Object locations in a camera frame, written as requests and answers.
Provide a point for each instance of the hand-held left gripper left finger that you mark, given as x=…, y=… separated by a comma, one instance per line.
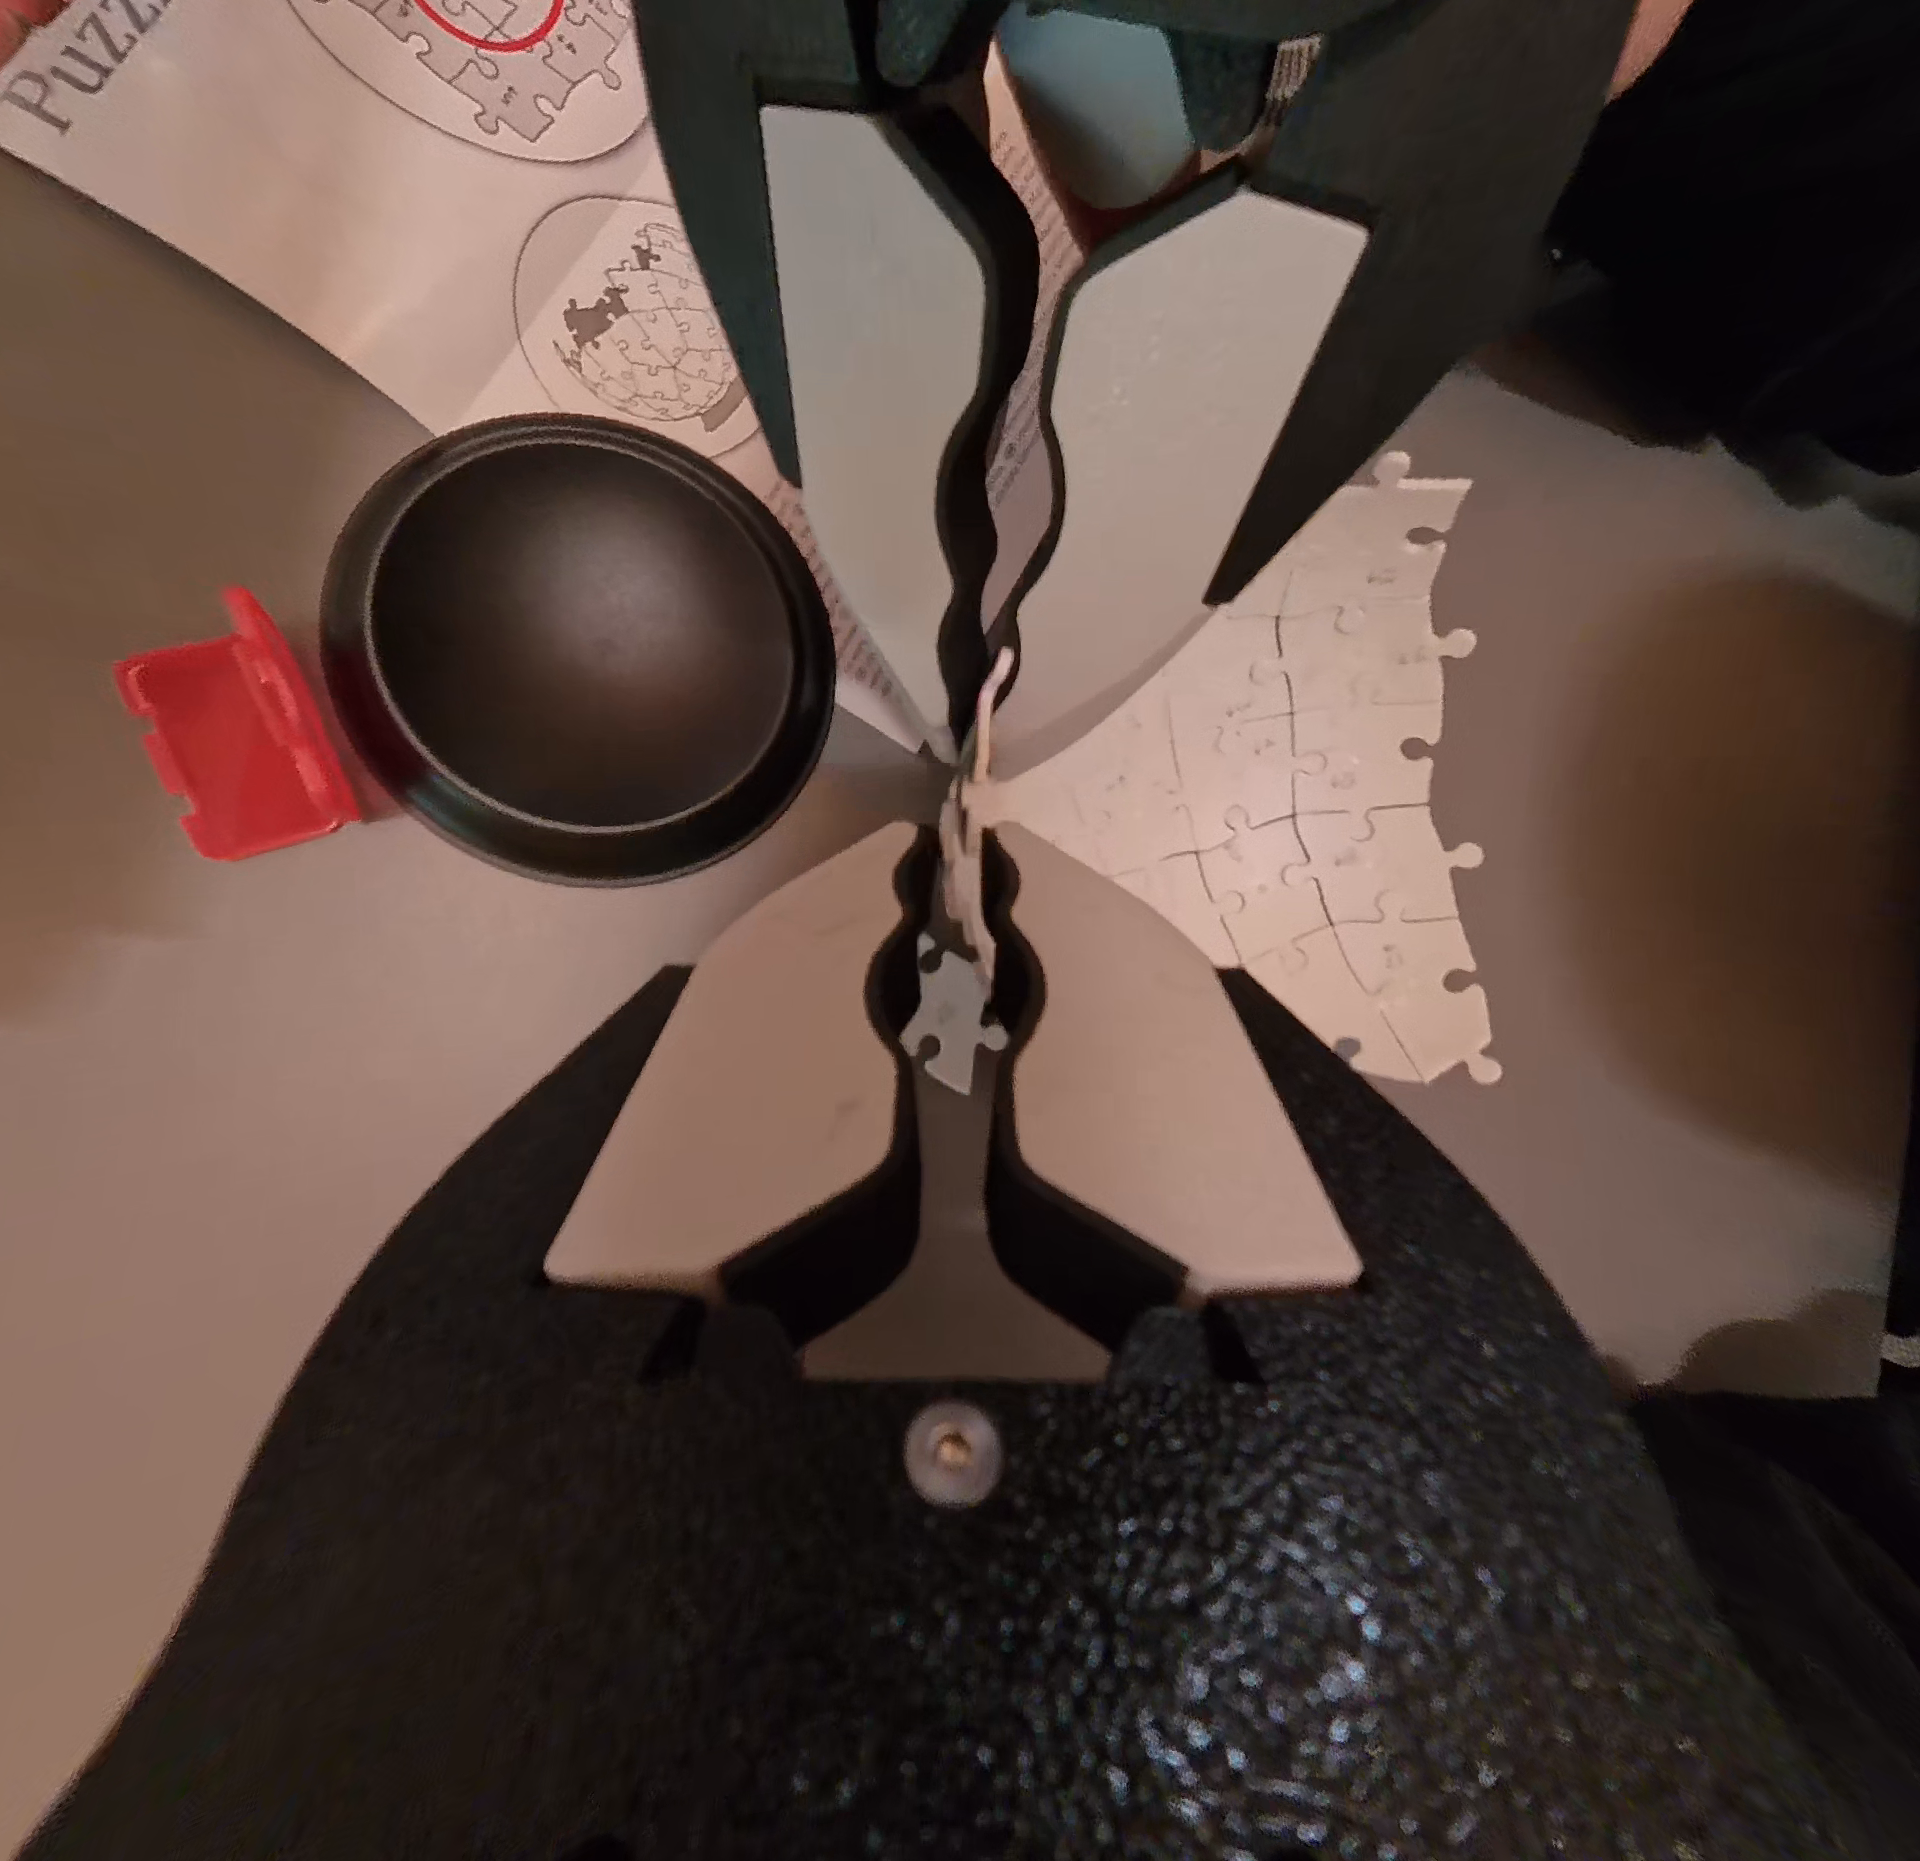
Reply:
x=719, y=1127

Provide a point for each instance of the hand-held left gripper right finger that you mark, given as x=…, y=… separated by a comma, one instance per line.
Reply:
x=1171, y=1127

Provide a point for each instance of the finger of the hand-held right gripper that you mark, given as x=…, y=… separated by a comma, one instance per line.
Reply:
x=1187, y=421
x=854, y=331

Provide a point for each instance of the white puzzle piece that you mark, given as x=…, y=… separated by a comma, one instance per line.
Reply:
x=952, y=1014
x=990, y=707

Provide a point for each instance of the curved assembled white puzzle section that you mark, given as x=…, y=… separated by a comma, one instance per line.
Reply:
x=1306, y=783

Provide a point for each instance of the person's right forearm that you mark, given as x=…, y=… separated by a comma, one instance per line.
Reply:
x=1770, y=167

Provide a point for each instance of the black round ball stand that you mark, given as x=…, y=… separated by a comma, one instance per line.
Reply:
x=585, y=648

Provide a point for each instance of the printed instruction sheet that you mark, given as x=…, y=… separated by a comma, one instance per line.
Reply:
x=227, y=167

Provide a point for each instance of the red plastic clip part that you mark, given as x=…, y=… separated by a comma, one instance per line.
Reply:
x=227, y=736

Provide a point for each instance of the person's torso in black clothing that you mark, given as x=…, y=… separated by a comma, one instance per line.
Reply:
x=1846, y=1592

